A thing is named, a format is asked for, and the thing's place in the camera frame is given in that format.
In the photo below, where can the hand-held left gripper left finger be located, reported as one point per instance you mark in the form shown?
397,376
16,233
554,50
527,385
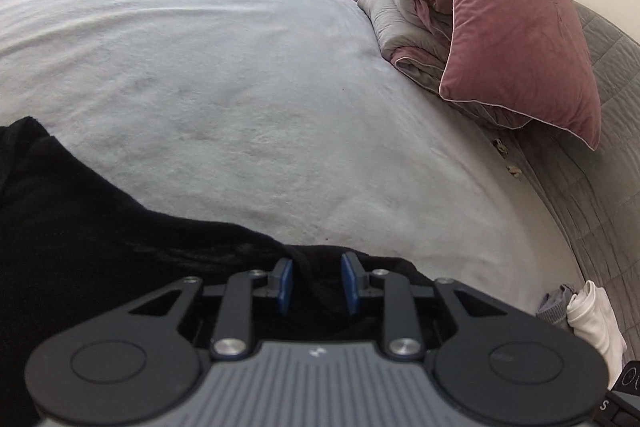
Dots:
284,287

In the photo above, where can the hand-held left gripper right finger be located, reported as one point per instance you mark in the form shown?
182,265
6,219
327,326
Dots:
350,287

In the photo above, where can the black shirt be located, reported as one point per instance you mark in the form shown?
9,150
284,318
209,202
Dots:
100,247

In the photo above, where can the folded white garment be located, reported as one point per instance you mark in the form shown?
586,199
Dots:
595,317

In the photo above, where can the folded grey garment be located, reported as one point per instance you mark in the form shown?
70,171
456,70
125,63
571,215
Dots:
555,307

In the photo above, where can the small beige trinket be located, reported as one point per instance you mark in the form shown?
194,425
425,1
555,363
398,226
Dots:
501,148

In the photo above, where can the grey quilted headboard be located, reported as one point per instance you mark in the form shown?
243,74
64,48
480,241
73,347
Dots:
610,157

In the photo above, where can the pink velvet pillow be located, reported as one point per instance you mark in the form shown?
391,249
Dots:
510,22

